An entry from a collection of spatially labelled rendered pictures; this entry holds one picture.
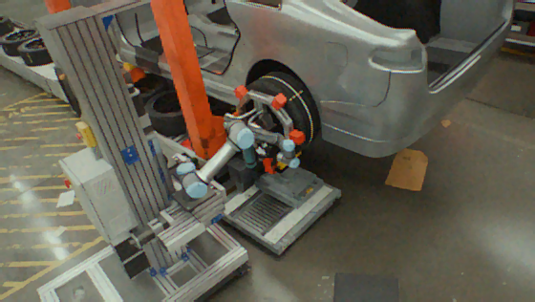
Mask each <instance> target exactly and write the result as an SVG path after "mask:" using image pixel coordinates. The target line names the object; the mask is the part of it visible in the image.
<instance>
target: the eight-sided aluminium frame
mask: <svg viewBox="0 0 535 302"><path fill-rule="evenodd" d="M250 99H256V100H258V101H261V102H263V103H264V104H267V105H268V107H269V108H270V109H271V110H272V112H273V114H275V115H276V117H277V118H278V119H279V120H280V121H281V123H282V124H283V126H284V132H285V138H286V140H289V133H290V132H292V131H293V123H292V121H291V119H290V117H289V116H288V115H287V114H286V112H285V110H284V109H282V108H281V109H279V110H277V111H276V109H274V108H273V107H272V105H271V103H272V100H273V99H274V97H273V96H270V95H265V94H263V93H260V92H258V91H255V90H250V91H248V93H246V94H245V95H244V97H243V98H242V99H241V100H240V102H239V103H238V104H237V105H236V107H237V108H236V109H237V111H238V115H239V117H240V116H243V115H244V114H246V104H248V101H249V100H250Z"/></svg>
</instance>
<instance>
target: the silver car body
mask: <svg viewBox="0 0 535 302"><path fill-rule="evenodd" d="M183 2H184V9H185V12H186V15H187V19H188V22H189V26H190V31H191V35H192V39H193V42H194V46H195V49H196V56H197V58H198V61H199V65H200V68H201V71H202V78H203V85H204V88H205V90H206V94H207V95H209V96H211V97H214V98H216V99H220V100H222V101H224V102H226V103H228V104H233V105H235V106H236V105H237V104H238V103H239V102H240V100H239V99H237V98H236V96H235V95H234V93H233V92H234V90H235V89H236V88H237V87H239V86H240V85H244V87H245V80H246V74H247V72H248V69H249V67H250V66H251V65H252V64H253V62H255V61H258V60H259V59H262V58H272V59H276V60H278V61H281V62H283V63H285V64H286V65H287V66H290V68H291V69H292V70H293V71H295V73H297V74H298V75H299V76H300V77H301V79H302V80H304V81H305V84H306V85H307V86H308V87H309V90H310V92H311V94H312V95H313V99H314V100H315V102H316V104H317V106H318V111H319V113H320V117H321V120H322V125H323V140H327V141H329V142H331V143H333V144H335V145H340V146H341V147H344V148H346V149H348V150H352V151H354V152H355V153H358V154H360V155H365V156H367V157H370V158H381V157H385V156H389V155H393V154H394V153H396V152H398V151H399V150H403V149H405V148H406V147H407V146H409V145H411V144H413V143H414V142H415V141H416V140H419V139H420V138H421V137H422V136H425V134H426V133H427V132H428V131H430V130H431V129H432V128H433V127H434V126H436V125H437V124H438V123H439V122H440V121H441V120H442V119H443V118H444V117H446V115H447V114H448V113H449V112H451V111H452V109H453V108H454V107H455V106H457V105H458V103H459V102H460V101H462V100H463V98H464V97H466V96H467V95H468V94H469V92H470V91H472V90H473V89H474V88H475V86H477V85H478V84H479V83H480V82H481V80H482V79H483V78H484V77H485V76H486V75H487V72H488V71H489V70H490V69H491V67H492V65H493V63H494V59H495V58H496V56H497V54H498V53H499V52H500V50H501V48H502V46H503V43H505V41H506V38H507V37H508V32H509V30H510V28H511V23H512V19H513V15H514V10H515V5H516V0H347V1H345V2H344V3H342V2H340V1H338V0H183ZM113 16H114V19H113V20H112V22H111V24H110V26H109V27H108V30H107V36H108V38H109V40H110V42H111V45H112V47H113V49H114V54H115V55H117V54H119V58H120V60H121V61H123V62H125V63H130V64H131V65H134V66H136V67H138V64H137V62H136V50H135V46H136V45H137V46H140V47H142V48H144V49H149V50H151V51H154V52H156V53H159V55H158V60H159V63H158V66H159V69H160V72H161V74H157V73H155V72H153V71H152V70H151V69H147V68H146V67H142V69H144V70H146V71H148V72H151V73H152V74H157V75H159V76H163V77H165V78H167V79H172V80H173V78H172V73H171V70H170V67H169V64H168V61H167V59H166V53H165V49H164V47H163V45H162V42H161V35H160V31H159V29H158V26H157V23H156V20H155V17H154V12H153V9H152V6H151V3H147V4H144V5H142V6H139V7H134V8H132V9H130V10H128V11H122V12H119V13H117V14H113ZM138 68H141V67H138Z"/></svg>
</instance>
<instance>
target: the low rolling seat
mask: <svg viewBox="0 0 535 302"><path fill-rule="evenodd" d="M332 302H400V291H399V279H398V277H393V276H380V275H368V274H356V273H343V272H336V273H335V274H334V288H333V299H332Z"/></svg>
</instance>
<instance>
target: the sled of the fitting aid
mask: <svg viewBox="0 0 535 302"><path fill-rule="evenodd" d="M254 182H255V186H256V187H258V188H259V189H261V190H262V191H263V192H266V193H267V194H269V195H271V196H272V197H275V198H276V199H278V200H280V201H283V202H285V203H286V204H287V205H291V206H293V207H295V208H296V209H299V208H300V206H301V205H303V204H304V203H305V202H307V201H308V200H309V198H310V197H313V195H314V194H315V193H316V192H318V190H319V189H321V188H322V187H323V179H320V178H317V177H316V179H315V180H314V181H313V183H310V184H309V186H308V187H305V189H304V190H303V191H302V192H300V193H299V194H298V195H297V196H296V197H291V196H290V195H289V194H287V193H286V192H283V191H281V190H280V189H278V188H276V187H273V186H272V185H270V184H268V183H264V182H263V181H261V178H258V179H257V180H256V181H254Z"/></svg>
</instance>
